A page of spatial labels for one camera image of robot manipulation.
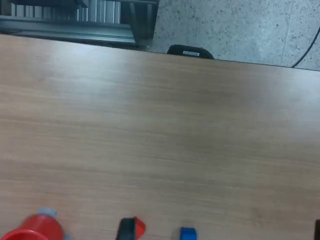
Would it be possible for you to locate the blue cube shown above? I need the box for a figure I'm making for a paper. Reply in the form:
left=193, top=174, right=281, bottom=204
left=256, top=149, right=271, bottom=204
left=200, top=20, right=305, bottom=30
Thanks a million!
left=179, top=226, right=198, bottom=240

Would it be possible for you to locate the black box with white label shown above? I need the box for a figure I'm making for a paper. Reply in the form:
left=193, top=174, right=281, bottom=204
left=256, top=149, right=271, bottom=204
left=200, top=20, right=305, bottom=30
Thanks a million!
left=166, top=44, right=215, bottom=60

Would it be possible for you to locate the red cube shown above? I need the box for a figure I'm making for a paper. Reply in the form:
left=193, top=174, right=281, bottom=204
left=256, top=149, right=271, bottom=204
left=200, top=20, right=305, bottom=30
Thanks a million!
left=133, top=216, right=146, bottom=240

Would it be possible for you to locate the black hanging cable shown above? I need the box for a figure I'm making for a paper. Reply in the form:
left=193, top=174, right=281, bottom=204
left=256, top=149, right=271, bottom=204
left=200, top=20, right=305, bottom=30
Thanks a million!
left=291, top=31, right=320, bottom=68

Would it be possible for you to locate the grey metal robot stand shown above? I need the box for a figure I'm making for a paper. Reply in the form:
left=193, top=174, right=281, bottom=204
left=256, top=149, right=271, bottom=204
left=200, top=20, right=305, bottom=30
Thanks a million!
left=0, top=0, right=160, bottom=50

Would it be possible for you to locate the red plastic bin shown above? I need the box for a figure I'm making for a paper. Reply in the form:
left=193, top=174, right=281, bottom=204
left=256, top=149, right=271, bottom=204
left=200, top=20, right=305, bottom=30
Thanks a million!
left=0, top=214, right=65, bottom=240

